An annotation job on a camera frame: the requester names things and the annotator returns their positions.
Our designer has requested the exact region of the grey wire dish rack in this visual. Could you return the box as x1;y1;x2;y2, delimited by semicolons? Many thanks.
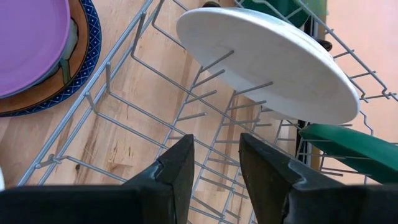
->
17;0;398;224

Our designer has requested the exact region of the purple plate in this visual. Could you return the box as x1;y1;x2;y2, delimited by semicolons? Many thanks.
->
0;0;72;100

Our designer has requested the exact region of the blue plate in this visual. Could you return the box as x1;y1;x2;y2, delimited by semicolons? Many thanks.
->
0;18;79;100

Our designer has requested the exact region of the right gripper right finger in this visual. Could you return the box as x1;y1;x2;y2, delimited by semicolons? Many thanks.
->
238;133;343;224

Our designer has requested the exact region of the white plate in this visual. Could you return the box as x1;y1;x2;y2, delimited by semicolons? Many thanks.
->
175;6;361;126

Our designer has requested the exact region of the black plate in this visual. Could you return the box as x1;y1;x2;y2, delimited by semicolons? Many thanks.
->
0;0;103;118

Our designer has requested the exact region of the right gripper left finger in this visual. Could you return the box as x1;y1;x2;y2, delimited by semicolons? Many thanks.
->
124;134;196;224

